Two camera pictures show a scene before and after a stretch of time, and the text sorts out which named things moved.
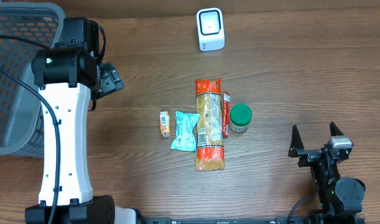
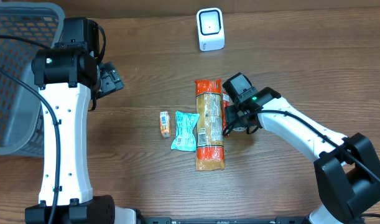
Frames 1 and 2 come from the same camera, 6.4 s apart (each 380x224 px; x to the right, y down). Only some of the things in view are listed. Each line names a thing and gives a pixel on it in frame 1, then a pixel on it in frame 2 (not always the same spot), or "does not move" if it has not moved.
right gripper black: (297, 149) to (231, 122)
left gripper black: (112, 80) does not move
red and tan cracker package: (210, 153) does not move
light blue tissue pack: (185, 123) does not move
